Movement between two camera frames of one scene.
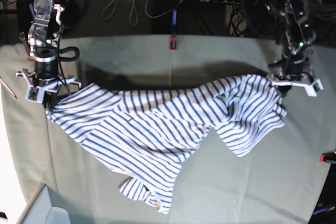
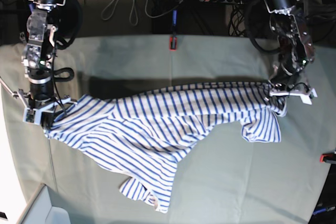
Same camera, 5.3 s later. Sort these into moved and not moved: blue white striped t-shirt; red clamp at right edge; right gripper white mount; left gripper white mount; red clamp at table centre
Moved: right gripper white mount; blue white striped t-shirt; left gripper white mount
Not moved: red clamp at right edge; red clamp at table centre
